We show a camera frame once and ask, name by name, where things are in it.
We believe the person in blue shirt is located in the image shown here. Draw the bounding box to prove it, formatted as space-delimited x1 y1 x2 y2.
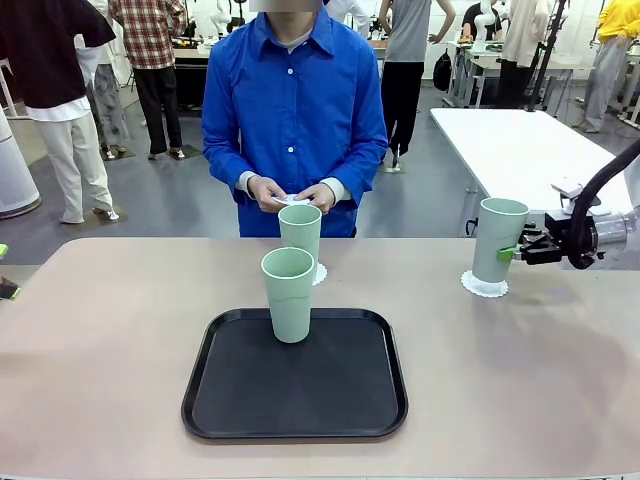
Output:
201 0 390 239

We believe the black plastic serving tray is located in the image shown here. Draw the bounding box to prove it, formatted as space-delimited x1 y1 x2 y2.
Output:
180 307 410 441

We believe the large white table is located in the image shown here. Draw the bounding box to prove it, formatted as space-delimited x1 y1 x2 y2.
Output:
429 106 640 239

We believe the person's right hand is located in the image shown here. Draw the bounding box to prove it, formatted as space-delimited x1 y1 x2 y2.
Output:
246 174 289 214

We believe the person's left forearm blue sleeve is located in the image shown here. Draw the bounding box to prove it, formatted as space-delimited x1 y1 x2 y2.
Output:
319 139 390 204

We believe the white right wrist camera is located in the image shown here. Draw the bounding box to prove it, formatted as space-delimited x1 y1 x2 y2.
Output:
551 182 614 217

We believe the person in grey shirt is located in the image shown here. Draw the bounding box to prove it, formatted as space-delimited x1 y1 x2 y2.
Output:
379 0 459 169

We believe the person in yellow top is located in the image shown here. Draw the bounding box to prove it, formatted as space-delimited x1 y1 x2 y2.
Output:
572 0 640 134

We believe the person in black top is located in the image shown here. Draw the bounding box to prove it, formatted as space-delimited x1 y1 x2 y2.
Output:
0 0 121 225

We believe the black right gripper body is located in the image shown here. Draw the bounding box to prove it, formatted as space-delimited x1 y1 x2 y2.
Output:
544 210 573 248

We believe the person in plaid shirt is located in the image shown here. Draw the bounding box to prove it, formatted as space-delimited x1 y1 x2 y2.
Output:
108 0 189 161

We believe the person in grey patterned trousers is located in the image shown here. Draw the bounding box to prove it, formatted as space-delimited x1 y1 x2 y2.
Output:
74 29 132 161

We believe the person in beige coat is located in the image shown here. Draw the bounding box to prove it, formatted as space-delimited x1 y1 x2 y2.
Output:
497 0 551 109

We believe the person's left hand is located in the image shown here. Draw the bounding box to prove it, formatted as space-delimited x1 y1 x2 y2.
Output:
294 182 336 216

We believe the black tripod pole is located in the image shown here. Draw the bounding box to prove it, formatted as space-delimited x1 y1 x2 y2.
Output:
524 0 571 112

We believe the tall pale green cup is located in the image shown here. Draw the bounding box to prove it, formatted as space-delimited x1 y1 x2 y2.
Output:
260 246 316 344
472 197 530 295
277 203 323 287

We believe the black hanging bag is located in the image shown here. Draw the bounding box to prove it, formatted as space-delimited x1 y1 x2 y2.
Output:
432 47 454 92

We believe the person's right forearm blue sleeve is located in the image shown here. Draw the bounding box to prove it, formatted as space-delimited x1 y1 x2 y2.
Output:
202 139 261 194

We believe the thick black right arm hose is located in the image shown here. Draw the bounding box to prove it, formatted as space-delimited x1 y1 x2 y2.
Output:
567 138 640 271

